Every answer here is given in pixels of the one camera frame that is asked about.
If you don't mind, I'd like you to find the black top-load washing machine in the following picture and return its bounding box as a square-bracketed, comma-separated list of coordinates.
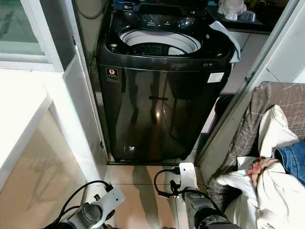
[98, 0, 237, 164]

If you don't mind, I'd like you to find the pink cloth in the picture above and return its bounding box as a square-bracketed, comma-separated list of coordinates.
[248, 156, 281, 187]

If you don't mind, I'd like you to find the white garment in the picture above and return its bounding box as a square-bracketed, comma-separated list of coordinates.
[214, 104, 305, 229]

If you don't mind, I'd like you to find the white door panel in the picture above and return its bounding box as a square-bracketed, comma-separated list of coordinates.
[63, 45, 109, 165]

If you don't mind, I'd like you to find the grey cloth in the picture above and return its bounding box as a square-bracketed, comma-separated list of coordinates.
[210, 21, 242, 65]

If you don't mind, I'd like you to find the blue box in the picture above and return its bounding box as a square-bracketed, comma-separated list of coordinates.
[113, 0, 146, 11]

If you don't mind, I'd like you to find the white plastic container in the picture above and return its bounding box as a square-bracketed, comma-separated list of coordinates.
[218, 0, 248, 21]

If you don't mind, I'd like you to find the dark shelf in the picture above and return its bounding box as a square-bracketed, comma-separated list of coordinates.
[207, 0, 291, 34]

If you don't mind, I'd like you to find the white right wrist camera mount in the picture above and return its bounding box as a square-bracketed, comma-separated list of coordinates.
[179, 163, 197, 191]

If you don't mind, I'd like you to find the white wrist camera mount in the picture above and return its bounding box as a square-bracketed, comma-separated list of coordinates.
[179, 163, 197, 191]
[87, 187, 125, 228]

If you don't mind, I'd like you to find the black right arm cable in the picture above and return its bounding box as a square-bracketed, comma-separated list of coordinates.
[153, 168, 181, 199]

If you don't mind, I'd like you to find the silver metal frame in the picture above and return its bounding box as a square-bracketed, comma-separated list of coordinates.
[173, 196, 183, 229]

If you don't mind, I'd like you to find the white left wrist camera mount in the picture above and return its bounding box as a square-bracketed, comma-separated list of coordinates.
[87, 187, 125, 228]

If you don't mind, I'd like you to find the glass window with white frame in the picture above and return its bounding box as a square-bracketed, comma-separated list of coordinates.
[0, 0, 65, 73]

